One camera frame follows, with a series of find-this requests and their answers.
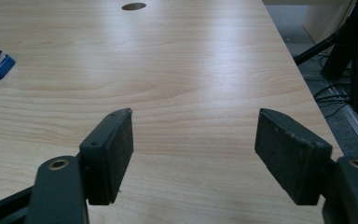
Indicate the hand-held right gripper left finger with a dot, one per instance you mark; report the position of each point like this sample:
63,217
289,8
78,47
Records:
105,161

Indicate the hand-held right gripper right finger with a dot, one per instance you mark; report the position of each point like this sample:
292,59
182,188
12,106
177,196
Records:
292,158

